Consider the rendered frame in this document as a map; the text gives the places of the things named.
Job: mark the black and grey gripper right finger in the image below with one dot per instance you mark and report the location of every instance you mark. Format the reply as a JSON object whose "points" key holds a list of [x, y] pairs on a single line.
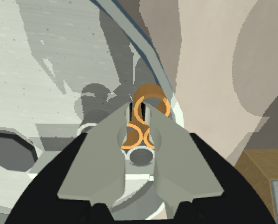
{"points": [[188, 169]]}

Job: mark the grey round turntable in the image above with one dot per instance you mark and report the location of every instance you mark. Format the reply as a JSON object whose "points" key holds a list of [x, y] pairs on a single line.
{"points": [[60, 59]]}

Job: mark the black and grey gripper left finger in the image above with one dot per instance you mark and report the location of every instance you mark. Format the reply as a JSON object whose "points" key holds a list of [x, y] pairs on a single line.
{"points": [[91, 169]]}

